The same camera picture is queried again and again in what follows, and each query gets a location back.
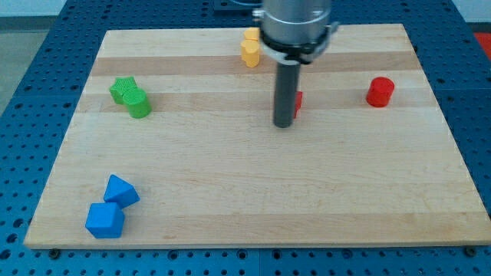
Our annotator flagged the blue cube block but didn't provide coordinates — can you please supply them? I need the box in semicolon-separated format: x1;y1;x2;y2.
85;202;125;238

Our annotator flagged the wooden board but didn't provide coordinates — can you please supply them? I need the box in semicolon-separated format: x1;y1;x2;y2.
24;24;490;250

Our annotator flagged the green cylinder block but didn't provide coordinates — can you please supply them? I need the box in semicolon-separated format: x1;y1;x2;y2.
123;87;152;119

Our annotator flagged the blue triangle block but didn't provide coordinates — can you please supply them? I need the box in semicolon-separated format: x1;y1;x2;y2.
103;174;140;209

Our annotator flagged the red cylinder block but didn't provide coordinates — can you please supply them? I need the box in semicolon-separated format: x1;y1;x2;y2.
365;77;395;107

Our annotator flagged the green star block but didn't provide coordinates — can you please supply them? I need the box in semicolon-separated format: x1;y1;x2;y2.
109;77;137;104

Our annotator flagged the red star block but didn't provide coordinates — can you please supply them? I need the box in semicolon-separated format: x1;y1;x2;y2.
293;91;303;119

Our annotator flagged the yellow block behind heart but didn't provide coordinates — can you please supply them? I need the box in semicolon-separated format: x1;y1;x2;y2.
243;27;260;41

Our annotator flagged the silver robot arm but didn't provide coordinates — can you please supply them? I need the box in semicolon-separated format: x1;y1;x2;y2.
252;0;339;66

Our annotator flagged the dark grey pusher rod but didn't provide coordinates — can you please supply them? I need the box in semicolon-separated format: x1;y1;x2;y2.
273;63;301;128

